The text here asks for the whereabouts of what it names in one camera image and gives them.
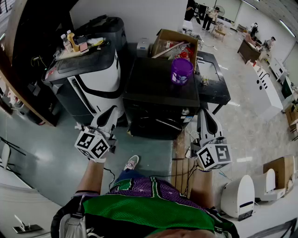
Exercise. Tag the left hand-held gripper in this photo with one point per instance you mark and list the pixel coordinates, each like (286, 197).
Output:
(102, 123)

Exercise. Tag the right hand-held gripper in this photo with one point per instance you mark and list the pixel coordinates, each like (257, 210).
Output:
(215, 153)

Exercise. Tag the person's right forearm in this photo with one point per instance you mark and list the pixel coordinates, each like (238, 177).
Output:
(202, 188)

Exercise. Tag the person's left forearm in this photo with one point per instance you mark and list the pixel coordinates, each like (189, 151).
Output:
(92, 176)

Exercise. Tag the open cardboard box of clutter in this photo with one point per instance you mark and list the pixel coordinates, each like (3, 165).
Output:
(167, 37)

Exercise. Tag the thin beaded wristband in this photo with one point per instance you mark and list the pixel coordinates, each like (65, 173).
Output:
(202, 169)

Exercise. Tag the white wristband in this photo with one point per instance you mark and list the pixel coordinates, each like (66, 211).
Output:
(100, 160)

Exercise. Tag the white black top-load washing machine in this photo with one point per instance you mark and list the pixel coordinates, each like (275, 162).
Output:
(100, 81)

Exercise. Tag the white toilet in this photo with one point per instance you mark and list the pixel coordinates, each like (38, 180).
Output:
(270, 183)
(237, 195)

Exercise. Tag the person's pink white sneaker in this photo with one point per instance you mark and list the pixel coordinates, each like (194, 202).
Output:
(131, 162)

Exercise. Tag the person's blue shorts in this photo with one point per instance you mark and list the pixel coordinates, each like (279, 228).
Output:
(126, 175)

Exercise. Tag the black side table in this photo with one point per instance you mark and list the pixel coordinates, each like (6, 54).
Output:
(216, 88)

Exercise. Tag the plain cardboard box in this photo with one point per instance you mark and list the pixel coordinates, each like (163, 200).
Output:
(282, 169)
(292, 117)

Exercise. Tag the black front-load washing machine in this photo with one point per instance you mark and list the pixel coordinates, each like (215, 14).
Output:
(160, 83)

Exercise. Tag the pink phone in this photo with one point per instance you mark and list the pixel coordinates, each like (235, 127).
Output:
(83, 48)

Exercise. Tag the white cabinet with hooks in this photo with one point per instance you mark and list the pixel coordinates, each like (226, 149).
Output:
(265, 93)

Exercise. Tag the person's green purple jersey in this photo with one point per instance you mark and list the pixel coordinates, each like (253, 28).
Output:
(149, 206)

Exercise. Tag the small grey appliance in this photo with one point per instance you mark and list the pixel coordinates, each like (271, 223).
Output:
(144, 47)

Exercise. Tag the yellow bottle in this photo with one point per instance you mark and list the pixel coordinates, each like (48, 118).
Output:
(72, 41)

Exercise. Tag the clear plastic bottle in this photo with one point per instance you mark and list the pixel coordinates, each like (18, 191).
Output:
(65, 44)

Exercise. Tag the purple plastic bucket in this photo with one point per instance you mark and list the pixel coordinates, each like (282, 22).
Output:
(182, 72)

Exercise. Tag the dark grey appliance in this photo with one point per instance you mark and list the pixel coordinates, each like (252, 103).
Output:
(109, 30)

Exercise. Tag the grey black backpack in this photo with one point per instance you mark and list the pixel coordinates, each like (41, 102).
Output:
(69, 220)

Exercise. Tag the brown wooden desk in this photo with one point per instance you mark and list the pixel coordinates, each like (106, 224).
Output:
(249, 51)

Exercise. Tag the standing fan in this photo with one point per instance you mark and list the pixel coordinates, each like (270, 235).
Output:
(220, 10)

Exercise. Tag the black frame chair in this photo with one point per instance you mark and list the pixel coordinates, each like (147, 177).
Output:
(9, 153)

